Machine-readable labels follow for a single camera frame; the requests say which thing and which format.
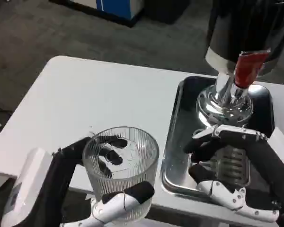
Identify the blue white cabinet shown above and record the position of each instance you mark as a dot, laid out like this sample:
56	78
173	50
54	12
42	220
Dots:
116	8

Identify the steel drip tray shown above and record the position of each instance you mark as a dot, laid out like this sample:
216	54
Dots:
180	146

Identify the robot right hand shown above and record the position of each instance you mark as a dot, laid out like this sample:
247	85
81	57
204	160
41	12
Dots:
262	165

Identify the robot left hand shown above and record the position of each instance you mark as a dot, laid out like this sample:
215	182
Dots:
59	175

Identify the small steel grid plate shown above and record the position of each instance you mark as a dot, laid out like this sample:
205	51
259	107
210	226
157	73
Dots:
232	165

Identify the clear ribbed glass cup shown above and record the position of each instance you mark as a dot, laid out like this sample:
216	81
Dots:
137	165

